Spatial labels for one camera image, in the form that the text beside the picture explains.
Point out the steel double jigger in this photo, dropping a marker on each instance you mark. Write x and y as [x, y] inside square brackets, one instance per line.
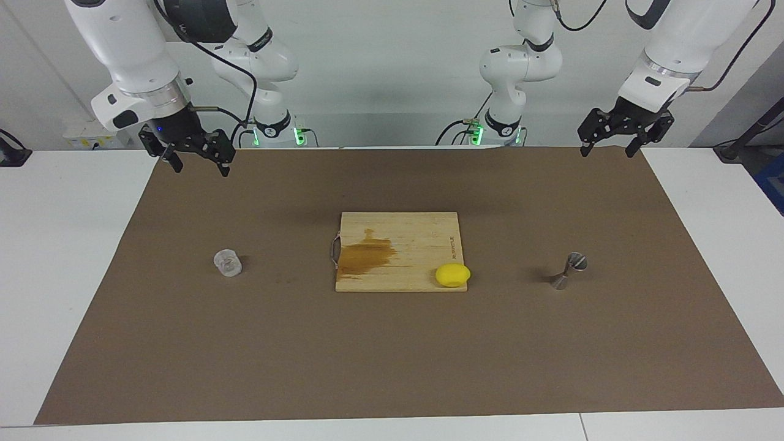
[560, 280]

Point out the small clear glass cup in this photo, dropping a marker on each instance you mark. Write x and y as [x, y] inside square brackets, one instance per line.
[228, 263]

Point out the white wall socket box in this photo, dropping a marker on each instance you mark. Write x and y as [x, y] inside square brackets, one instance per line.
[98, 133]

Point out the yellow lemon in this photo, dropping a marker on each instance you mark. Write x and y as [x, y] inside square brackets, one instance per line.
[453, 275]

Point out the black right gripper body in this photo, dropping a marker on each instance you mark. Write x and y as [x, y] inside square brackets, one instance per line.
[180, 130]

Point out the black left gripper cable-side finger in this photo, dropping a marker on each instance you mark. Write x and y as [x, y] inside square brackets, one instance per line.
[646, 139]

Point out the stained wooden cutting board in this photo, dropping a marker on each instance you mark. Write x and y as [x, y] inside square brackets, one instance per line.
[416, 245]

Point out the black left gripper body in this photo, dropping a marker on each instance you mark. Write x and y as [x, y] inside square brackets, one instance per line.
[640, 115]

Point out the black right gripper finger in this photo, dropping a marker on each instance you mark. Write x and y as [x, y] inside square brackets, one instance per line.
[173, 160]

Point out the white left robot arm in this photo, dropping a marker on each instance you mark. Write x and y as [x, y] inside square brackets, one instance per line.
[680, 37]

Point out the brown table mat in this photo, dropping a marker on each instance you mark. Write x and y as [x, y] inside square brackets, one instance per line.
[245, 343]

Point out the blue crate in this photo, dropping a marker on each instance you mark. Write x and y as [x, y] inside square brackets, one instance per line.
[773, 184]

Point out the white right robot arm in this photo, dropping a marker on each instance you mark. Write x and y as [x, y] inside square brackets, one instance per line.
[135, 55]

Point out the black table clamp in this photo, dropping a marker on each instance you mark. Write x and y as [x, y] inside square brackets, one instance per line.
[12, 156]

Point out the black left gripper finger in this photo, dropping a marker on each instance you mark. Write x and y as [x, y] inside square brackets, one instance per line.
[597, 125]

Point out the black right gripper cable-side finger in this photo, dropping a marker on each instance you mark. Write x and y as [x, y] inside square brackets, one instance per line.
[220, 150]

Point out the black stand pole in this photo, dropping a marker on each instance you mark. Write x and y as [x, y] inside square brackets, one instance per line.
[744, 138]

